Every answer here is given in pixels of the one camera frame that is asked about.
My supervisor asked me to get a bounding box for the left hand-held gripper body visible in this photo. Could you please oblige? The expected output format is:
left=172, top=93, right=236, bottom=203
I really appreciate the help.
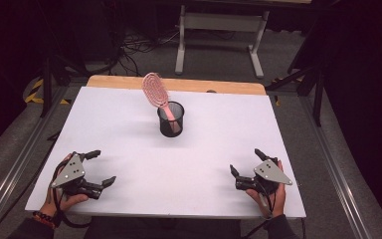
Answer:
left=50, top=151, right=103, bottom=201

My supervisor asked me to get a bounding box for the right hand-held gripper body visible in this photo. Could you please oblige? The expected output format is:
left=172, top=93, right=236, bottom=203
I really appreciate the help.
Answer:
left=235, top=158, right=293, bottom=196

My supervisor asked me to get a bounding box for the black mesh pen holder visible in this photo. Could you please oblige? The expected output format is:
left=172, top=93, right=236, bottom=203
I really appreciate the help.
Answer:
left=156, top=101, right=186, bottom=138

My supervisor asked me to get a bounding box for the pink hairbrush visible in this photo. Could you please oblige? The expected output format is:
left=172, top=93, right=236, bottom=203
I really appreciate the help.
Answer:
left=141, top=72, right=184, bottom=132

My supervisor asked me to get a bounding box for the person's right hand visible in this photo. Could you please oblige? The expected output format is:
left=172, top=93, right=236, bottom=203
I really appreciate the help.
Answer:
left=245, top=159, right=287, bottom=219

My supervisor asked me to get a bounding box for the person's left hand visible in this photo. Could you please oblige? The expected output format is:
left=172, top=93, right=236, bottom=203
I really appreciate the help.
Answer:
left=39, top=152, right=91, bottom=217

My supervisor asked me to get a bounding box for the person's lap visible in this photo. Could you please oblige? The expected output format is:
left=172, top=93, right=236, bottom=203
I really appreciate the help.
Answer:
left=82, top=216, right=244, bottom=239

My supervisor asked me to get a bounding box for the black metal stand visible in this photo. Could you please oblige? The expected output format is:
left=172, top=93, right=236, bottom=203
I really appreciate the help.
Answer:
left=39, top=54, right=93, bottom=120
left=265, top=64, right=325, bottom=127

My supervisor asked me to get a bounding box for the yellow black hazard tape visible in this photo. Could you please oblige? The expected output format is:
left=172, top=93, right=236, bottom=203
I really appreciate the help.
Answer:
left=24, top=77, right=73, bottom=106

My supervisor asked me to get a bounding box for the grey metal stand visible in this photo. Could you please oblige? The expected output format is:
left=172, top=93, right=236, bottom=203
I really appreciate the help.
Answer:
left=174, top=4, right=271, bottom=80

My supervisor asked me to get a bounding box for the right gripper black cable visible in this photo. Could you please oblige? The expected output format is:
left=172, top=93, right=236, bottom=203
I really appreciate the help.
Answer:
left=241, top=180, right=278, bottom=239

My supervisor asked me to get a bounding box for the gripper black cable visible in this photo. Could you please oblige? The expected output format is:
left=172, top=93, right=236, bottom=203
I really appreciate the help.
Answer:
left=50, top=158, right=94, bottom=230
left=241, top=180, right=278, bottom=239

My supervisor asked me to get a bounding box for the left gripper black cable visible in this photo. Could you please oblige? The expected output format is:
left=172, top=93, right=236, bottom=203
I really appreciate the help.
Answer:
left=50, top=158, right=94, bottom=230

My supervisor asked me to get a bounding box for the beaded bracelet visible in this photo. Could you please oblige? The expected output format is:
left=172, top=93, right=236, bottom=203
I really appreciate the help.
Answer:
left=32, top=210, right=57, bottom=229

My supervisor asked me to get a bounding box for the aluminium floor rail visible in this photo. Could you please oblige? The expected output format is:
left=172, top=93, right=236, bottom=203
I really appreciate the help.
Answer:
left=0, top=85, right=69, bottom=235
left=298, top=95, right=375, bottom=239

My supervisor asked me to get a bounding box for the bundle of floor cables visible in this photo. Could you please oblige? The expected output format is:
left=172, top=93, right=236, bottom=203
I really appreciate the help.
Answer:
left=110, top=28, right=181, bottom=78

